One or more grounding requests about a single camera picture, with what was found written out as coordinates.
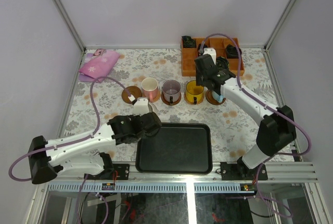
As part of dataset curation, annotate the yellow mug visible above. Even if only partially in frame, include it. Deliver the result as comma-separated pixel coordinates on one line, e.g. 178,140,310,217
185,80,204,95

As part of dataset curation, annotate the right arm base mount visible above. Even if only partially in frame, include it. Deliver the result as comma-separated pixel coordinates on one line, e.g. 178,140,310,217
220,162,268,181

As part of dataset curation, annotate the pink mug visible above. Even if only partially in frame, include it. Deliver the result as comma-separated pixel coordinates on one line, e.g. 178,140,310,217
142,78,158,102

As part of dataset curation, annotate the blue mug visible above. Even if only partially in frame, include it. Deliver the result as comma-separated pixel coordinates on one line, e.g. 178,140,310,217
212,91,224,103

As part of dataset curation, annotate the purple mug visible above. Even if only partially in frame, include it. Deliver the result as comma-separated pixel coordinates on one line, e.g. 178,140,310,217
162,80,181,105

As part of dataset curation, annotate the dark brown wooden coaster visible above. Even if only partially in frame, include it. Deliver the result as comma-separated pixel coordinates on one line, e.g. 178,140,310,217
206,90,226,105
161,93,182,106
121,86,142,104

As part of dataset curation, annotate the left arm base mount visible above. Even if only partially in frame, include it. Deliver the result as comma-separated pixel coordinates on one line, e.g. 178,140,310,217
84,164,130,181

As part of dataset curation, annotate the woven rattan coaster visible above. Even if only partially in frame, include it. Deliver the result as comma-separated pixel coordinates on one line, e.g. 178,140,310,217
184,93,204,105
143,89,161,103

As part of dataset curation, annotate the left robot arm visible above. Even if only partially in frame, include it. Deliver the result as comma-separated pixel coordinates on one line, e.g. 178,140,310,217
28,113,162,184

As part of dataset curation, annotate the pink folded cloth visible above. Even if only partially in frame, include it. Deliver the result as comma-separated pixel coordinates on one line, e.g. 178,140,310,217
79,48,121,82

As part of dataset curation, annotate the cream white mug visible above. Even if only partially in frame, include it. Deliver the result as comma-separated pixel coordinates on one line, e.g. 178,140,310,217
148,102,158,114

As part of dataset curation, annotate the orange compartment organizer box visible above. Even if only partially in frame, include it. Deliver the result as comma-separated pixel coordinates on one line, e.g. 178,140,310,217
181,37,245,77

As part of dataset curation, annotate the black serving tray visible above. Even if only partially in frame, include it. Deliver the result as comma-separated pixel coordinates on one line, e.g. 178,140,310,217
135,122,213,175

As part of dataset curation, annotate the rolled dark sock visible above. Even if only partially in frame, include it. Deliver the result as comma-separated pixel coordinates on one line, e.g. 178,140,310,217
197,44,207,56
216,56,229,70
182,35,197,48
225,44,239,59

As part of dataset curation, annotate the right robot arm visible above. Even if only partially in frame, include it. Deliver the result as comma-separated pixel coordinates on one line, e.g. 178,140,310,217
195,54,297,180

